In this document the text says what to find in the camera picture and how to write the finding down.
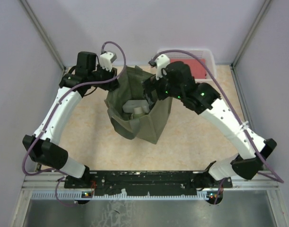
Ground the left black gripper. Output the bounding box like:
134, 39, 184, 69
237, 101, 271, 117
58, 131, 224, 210
88, 62, 120, 92

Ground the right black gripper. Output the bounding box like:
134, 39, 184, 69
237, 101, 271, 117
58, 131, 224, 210
141, 70, 183, 105

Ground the green bottle beige cap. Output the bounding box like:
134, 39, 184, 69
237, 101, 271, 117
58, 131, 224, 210
131, 106, 147, 119

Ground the white square bottle black cap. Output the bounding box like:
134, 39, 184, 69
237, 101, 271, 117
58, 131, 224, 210
122, 100, 150, 114

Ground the green canvas bag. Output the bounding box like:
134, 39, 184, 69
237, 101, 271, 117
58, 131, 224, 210
105, 66, 173, 144

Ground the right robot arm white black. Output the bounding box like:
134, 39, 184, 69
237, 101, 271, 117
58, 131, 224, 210
142, 61, 277, 187

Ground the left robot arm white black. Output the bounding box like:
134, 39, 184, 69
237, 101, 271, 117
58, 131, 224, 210
22, 51, 118, 188

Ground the red folded cloth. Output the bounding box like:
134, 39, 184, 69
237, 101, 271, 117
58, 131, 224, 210
170, 58, 207, 79

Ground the white plastic basket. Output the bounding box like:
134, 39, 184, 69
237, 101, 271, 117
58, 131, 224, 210
166, 49, 217, 82

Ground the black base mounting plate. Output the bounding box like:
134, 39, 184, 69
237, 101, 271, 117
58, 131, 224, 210
64, 171, 233, 198

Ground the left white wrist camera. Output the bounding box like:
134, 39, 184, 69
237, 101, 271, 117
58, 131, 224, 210
99, 52, 117, 71

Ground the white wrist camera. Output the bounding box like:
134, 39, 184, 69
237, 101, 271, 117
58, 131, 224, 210
99, 52, 117, 71
149, 54, 170, 80

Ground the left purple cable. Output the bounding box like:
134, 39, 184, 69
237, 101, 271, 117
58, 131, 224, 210
21, 41, 127, 208

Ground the purple cable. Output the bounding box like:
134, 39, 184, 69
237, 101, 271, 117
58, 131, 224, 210
151, 49, 284, 204
21, 41, 127, 208

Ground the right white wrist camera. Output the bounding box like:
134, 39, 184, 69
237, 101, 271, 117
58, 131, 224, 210
149, 54, 170, 80

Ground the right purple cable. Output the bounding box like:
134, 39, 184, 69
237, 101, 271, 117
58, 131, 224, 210
151, 49, 284, 204

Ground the aluminium front rail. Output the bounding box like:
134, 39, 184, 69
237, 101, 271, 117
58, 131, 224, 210
22, 171, 279, 204

